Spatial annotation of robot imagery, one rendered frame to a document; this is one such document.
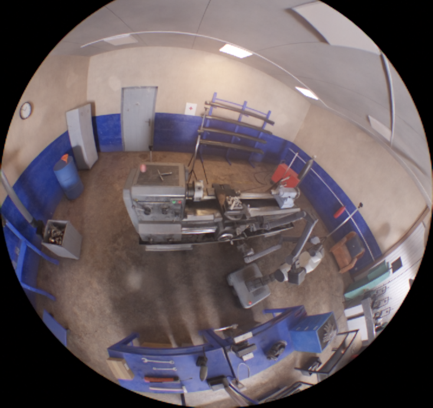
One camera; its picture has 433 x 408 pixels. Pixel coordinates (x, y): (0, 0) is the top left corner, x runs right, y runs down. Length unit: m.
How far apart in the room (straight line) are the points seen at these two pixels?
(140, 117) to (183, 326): 4.85
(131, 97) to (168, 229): 3.75
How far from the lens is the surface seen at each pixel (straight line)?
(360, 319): 4.94
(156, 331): 2.30
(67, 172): 3.46
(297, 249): 1.05
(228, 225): 1.65
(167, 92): 4.15
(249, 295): 2.18
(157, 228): 1.59
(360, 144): 5.17
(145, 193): 1.27
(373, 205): 4.92
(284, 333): 1.80
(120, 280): 2.38
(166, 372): 1.59
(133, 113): 4.38
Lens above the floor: 2.19
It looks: 41 degrees down
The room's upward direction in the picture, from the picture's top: 20 degrees clockwise
